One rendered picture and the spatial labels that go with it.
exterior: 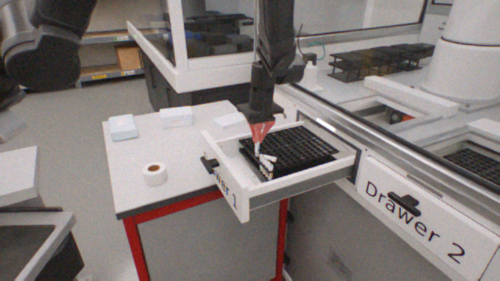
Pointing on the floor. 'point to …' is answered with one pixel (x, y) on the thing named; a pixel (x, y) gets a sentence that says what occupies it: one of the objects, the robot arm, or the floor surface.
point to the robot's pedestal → (22, 181)
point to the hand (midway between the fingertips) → (257, 139)
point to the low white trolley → (190, 206)
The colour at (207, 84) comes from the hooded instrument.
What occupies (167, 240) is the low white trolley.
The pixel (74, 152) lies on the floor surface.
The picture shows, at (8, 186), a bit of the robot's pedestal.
